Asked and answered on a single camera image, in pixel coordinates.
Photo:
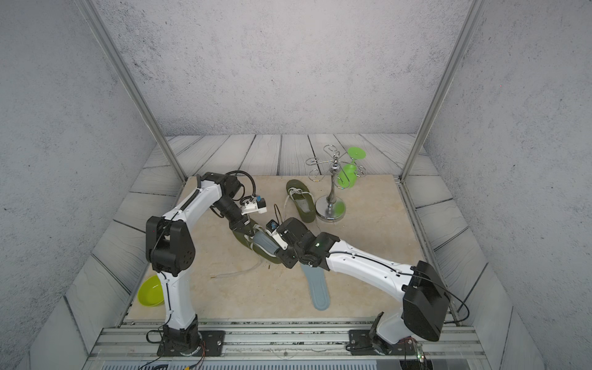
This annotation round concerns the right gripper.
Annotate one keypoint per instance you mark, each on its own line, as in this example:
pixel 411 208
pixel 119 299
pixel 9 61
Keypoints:
pixel 286 261

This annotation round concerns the green plastic disc on stand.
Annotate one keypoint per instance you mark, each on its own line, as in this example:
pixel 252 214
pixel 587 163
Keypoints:
pixel 350 170

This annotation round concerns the olive green shoe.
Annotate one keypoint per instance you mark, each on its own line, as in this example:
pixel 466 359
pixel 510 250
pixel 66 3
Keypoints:
pixel 249 244
pixel 299 194

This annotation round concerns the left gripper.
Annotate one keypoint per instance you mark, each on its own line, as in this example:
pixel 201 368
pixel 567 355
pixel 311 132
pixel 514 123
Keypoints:
pixel 241 225

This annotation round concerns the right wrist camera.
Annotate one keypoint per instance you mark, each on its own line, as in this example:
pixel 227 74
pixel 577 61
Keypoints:
pixel 272 230

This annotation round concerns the left aluminium frame post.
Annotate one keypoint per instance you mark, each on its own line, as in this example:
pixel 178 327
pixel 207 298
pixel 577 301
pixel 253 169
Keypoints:
pixel 101 33

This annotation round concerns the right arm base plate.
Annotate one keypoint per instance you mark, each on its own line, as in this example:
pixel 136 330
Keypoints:
pixel 363 343

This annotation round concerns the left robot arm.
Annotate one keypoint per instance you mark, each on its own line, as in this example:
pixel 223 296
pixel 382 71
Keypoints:
pixel 171 252

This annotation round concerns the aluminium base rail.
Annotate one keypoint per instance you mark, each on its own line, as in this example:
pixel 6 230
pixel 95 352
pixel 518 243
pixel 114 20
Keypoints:
pixel 284 344

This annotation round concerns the chrome metal stand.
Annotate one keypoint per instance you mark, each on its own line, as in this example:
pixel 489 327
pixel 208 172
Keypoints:
pixel 329 207

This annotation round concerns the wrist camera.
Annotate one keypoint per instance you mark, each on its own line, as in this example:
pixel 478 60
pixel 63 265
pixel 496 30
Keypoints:
pixel 254 204
pixel 272 230

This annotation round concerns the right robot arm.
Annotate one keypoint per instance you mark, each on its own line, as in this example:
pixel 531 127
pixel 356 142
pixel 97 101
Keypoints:
pixel 424 298

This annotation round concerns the right aluminium frame post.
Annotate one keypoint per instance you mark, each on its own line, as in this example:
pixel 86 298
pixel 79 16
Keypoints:
pixel 459 49

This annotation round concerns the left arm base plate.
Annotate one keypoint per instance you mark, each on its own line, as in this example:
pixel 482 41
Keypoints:
pixel 209 343

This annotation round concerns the green plastic bowl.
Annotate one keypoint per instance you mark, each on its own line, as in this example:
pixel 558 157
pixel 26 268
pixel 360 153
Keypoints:
pixel 150 293

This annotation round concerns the grey insole one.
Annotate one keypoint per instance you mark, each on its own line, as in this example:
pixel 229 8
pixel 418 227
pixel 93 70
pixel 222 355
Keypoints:
pixel 265 243
pixel 317 286

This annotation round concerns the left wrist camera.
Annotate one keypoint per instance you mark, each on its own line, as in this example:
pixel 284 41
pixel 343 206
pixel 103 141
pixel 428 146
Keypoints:
pixel 254 204

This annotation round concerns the aluminium frame post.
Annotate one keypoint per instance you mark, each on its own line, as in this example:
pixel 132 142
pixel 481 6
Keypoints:
pixel 459 49
pixel 101 33

